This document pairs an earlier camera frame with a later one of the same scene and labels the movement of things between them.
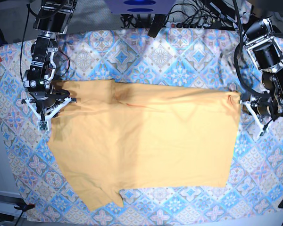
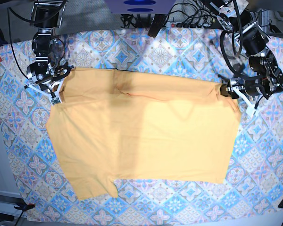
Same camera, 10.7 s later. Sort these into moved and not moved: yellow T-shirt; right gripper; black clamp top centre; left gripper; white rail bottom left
Moved: yellow T-shirt; right gripper; left gripper
Not moved: black clamp top centre; white rail bottom left
